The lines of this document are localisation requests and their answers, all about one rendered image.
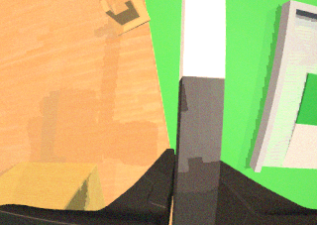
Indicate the green flat mat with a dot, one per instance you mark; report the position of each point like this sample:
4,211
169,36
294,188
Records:
251,36

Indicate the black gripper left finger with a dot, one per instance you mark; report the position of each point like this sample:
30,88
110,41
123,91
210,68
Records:
147,202

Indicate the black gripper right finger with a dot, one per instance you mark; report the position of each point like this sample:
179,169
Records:
241,201

